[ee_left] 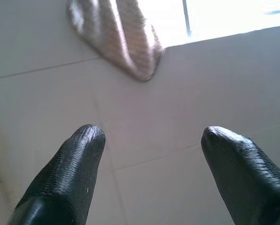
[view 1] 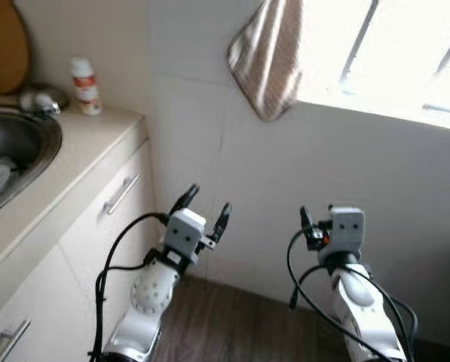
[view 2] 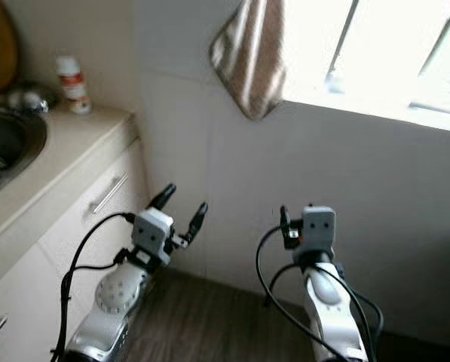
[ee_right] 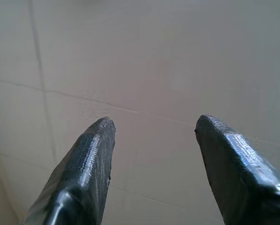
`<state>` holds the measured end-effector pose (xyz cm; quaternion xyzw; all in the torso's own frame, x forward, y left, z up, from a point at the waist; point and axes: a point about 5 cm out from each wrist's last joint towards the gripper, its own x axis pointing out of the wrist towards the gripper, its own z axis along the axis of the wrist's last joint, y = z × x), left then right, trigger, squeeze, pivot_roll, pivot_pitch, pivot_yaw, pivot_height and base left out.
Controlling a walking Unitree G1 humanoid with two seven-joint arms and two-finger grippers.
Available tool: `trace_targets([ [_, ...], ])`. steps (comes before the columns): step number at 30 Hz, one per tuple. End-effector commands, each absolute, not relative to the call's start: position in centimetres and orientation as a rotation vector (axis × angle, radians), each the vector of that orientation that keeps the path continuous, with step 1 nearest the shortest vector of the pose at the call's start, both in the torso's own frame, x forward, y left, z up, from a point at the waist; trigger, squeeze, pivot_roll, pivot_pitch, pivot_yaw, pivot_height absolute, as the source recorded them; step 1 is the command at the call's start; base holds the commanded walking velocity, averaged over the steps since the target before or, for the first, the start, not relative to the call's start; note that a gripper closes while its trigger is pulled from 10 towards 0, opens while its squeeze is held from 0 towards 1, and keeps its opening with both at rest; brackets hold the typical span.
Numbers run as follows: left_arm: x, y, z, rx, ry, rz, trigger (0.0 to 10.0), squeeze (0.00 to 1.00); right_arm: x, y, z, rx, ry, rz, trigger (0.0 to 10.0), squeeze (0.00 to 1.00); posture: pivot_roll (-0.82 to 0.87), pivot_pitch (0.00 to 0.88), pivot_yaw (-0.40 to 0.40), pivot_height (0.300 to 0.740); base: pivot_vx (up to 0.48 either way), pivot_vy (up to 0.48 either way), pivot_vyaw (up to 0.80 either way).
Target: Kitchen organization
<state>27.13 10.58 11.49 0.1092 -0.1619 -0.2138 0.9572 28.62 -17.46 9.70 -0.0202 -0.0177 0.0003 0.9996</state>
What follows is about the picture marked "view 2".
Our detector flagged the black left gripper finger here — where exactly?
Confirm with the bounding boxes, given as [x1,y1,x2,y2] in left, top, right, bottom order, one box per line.
[148,184,176,211]
[187,203,208,243]

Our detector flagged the white kitchen base cabinet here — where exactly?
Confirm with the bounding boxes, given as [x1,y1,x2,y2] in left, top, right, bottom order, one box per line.
[0,140,148,362]

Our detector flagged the beige striped hanging towel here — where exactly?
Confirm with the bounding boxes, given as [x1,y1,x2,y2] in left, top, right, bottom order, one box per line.
[210,0,286,121]

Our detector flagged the stainless steel double sink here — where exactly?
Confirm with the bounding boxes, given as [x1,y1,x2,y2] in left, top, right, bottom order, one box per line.
[0,106,48,201]

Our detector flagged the stainless steel strainer ladle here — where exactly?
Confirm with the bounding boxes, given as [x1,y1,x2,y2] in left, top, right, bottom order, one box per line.
[6,81,58,115]

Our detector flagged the bright window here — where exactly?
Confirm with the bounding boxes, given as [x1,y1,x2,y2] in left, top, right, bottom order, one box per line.
[281,0,450,135]

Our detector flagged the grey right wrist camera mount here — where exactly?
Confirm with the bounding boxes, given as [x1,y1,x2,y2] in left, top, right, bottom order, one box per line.
[300,205,337,257]

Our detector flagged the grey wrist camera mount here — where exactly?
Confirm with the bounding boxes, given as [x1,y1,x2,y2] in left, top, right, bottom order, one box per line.
[130,209,175,265]
[300,205,337,257]

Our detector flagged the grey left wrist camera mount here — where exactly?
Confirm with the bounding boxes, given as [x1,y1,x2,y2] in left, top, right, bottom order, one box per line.
[130,209,175,265]

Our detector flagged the loose-ended black right arm cable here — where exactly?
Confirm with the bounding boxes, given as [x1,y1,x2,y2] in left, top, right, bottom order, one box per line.
[262,264,305,308]

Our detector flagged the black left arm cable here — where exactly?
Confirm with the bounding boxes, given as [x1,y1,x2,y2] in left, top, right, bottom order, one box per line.
[59,211,136,361]

